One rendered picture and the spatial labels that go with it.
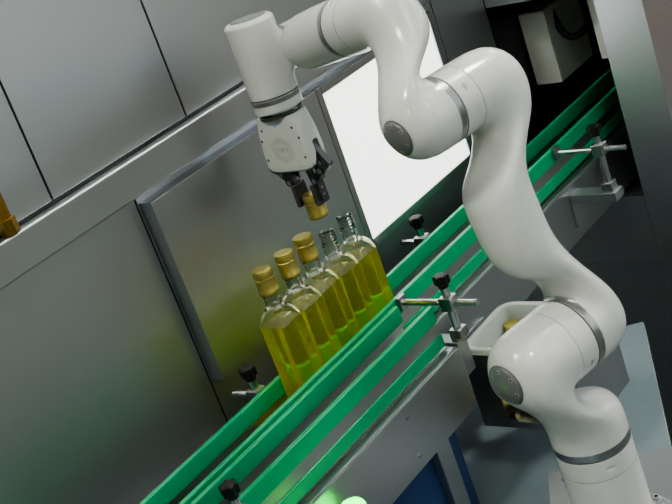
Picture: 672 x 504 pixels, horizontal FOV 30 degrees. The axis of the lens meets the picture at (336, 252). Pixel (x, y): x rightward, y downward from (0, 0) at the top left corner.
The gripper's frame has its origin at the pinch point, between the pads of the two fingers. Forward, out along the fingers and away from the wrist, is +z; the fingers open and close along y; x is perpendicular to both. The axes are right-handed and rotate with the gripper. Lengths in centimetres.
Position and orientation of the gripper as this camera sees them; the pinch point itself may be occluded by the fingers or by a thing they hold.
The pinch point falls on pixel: (310, 192)
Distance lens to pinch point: 214.5
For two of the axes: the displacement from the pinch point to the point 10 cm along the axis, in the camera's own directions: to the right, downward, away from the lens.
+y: 7.7, -0.2, -6.4
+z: 3.2, 8.8, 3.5
